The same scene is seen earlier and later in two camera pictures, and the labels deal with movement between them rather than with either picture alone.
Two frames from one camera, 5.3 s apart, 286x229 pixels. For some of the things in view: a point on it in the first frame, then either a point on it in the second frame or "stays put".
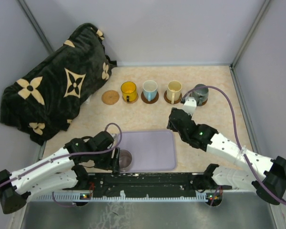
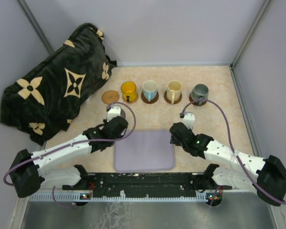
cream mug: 174,91 stays put
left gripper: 111,163 → 106,122
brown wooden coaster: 170,101 stays put
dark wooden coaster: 151,101 stays put
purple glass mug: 125,160 → 122,113
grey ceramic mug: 200,94 stays put
